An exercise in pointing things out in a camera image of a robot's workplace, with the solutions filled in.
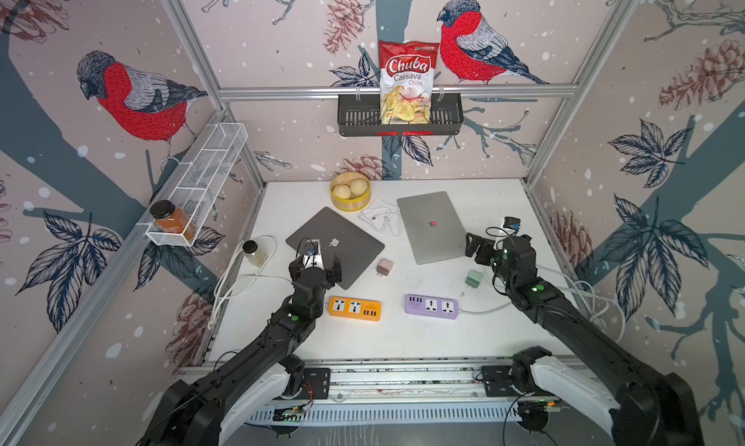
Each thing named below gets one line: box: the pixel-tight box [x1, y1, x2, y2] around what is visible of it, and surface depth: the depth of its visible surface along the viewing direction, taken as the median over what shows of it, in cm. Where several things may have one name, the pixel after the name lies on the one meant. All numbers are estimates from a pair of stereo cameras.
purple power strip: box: [403, 293, 459, 320], surface depth 86 cm
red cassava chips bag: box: [378, 39, 440, 126], surface depth 87 cm
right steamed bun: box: [350, 178, 368, 197], surface depth 115 cm
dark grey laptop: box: [285, 206, 386, 290], surface depth 106 cm
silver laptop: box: [396, 191, 467, 265], surface depth 109 cm
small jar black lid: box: [242, 239, 268, 268], surface depth 92 cm
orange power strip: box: [327, 295, 383, 322], surface depth 86 cm
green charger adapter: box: [464, 269, 484, 290], surface depth 92 cm
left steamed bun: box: [332, 184, 353, 200], surface depth 113 cm
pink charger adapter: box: [376, 257, 393, 278], surface depth 96 cm
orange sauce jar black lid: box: [149, 199, 196, 242], surface depth 63 cm
